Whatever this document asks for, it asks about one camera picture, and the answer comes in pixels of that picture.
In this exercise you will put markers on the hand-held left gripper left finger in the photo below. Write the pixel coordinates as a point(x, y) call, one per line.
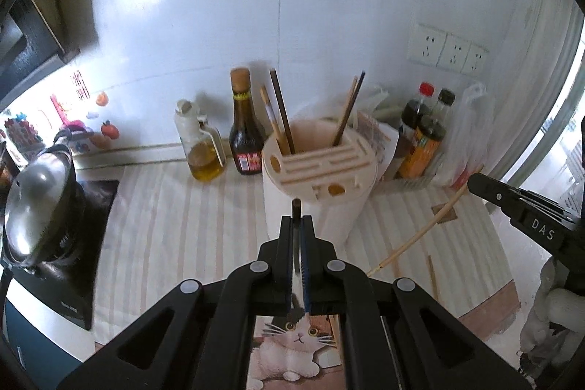
point(289, 289)

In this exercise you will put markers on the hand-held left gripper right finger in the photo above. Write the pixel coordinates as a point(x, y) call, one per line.
point(306, 280)

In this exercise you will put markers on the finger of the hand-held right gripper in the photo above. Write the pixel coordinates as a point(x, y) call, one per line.
point(541, 230)
point(484, 184)

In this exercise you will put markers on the dark wooden chopstick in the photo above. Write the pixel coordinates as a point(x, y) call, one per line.
point(296, 207)
point(360, 83)
point(279, 97)

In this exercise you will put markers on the cream plastic utensil holder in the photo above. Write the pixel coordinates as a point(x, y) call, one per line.
point(338, 212)

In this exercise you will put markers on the person's right hand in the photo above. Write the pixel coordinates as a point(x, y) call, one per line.
point(566, 303)

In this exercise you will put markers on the translucent plastic bag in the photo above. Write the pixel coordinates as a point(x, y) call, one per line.
point(470, 134)

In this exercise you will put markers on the dark lid seasoning jar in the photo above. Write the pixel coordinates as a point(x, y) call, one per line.
point(422, 152)

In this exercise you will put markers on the black cap clear bottle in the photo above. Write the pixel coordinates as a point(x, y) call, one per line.
point(445, 97)

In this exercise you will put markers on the frosted glass sliding door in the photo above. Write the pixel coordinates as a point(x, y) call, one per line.
point(566, 134)

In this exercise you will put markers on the red cap soy sauce bottle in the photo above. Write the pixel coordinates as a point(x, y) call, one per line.
point(413, 111)

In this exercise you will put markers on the striped cat print tablecloth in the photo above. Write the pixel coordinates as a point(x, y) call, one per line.
point(183, 234)

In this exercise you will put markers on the patterned paper bag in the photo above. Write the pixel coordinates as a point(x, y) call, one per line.
point(374, 134)

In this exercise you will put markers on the glass oil dispenser bottle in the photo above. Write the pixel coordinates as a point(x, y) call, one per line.
point(205, 161)

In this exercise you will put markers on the dark sauce bottle brown cap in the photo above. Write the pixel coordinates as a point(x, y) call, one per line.
point(247, 134)

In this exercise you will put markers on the wok with steel lid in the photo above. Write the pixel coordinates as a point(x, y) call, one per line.
point(36, 198)

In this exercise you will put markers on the blue cabinet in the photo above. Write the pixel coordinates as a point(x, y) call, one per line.
point(11, 339)

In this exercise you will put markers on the black range hood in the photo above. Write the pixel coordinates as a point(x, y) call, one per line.
point(27, 42)

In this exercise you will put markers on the white wall socket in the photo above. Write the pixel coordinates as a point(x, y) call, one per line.
point(425, 45)
point(476, 58)
point(454, 52)

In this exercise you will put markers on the group of colourful wall stickers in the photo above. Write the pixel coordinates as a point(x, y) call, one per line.
point(77, 134)

